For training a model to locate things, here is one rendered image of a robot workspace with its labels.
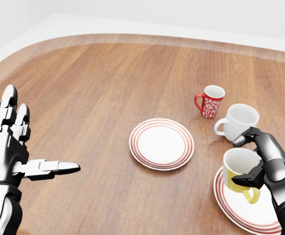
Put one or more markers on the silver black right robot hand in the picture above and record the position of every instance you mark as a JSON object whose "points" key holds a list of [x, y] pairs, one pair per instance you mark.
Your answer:
{"points": [[269, 159]]}

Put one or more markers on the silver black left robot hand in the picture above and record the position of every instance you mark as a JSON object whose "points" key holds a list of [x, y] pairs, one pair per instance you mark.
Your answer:
{"points": [[4, 149]]}

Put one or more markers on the yellow and white mug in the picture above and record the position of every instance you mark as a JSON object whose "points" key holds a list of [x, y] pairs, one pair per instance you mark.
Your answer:
{"points": [[238, 166]]}

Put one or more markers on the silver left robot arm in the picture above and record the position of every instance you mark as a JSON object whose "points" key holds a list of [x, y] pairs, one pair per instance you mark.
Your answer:
{"points": [[0, 210]]}

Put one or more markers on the plain white mug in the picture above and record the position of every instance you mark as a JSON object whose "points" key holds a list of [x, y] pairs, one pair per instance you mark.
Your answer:
{"points": [[240, 121]]}

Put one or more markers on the white plate with red rings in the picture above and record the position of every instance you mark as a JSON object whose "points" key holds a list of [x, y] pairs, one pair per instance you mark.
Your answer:
{"points": [[240, 210], [161, 144]]}

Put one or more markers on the red white patterned mug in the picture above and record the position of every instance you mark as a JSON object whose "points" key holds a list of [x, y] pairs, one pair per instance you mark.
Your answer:
{"points": [[211, 104]]}

